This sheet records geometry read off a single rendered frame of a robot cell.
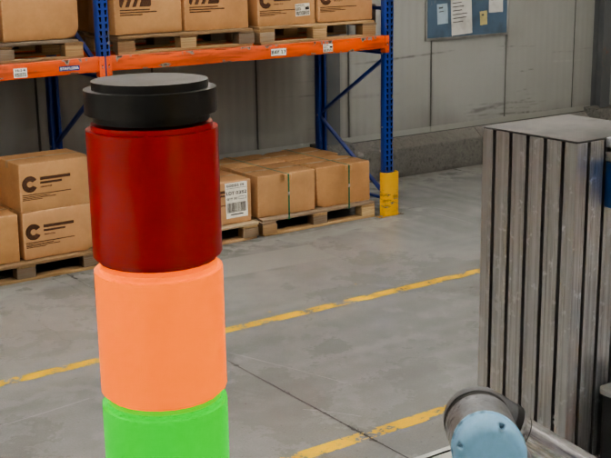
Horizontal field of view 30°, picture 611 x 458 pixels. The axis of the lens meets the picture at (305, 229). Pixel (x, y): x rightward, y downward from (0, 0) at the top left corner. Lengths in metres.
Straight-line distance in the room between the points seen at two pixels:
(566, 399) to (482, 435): 0.45
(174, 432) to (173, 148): 0.11
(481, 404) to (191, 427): 1.50
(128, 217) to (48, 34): 8.13
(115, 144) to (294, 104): 10.80
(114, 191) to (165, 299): 0.04
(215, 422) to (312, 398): 5.79
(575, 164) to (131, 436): 1.76
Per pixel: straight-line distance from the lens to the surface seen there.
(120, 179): 0.42
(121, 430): 0.45
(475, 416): 1.90
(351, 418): 5.99
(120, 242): 0.42
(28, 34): 8.48
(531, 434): 2.06
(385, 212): 10.24
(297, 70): 11.20
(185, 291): 0.43
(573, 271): 2.21
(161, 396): 0.44
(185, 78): 0.43
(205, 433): 0.45
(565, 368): 2.27
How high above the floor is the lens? 2.39
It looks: 14 degrees down
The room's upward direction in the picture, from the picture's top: 1 degrees counter-clockwise
